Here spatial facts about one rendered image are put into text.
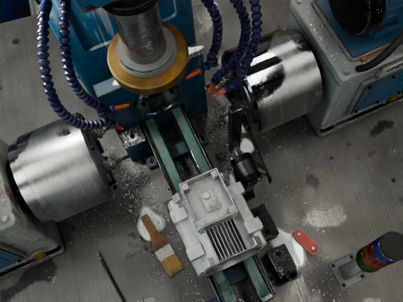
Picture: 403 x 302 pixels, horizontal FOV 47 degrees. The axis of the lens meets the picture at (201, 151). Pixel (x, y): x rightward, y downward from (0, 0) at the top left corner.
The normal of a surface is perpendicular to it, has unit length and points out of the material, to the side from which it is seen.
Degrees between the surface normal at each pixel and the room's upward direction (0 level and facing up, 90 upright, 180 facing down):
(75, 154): 17
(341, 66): 0
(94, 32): 90
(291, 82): 39
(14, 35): 0
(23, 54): 0
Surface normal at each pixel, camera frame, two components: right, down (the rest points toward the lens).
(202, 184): -0.05, -0.36
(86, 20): 0.40, 0.84
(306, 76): 0.22, 0.25
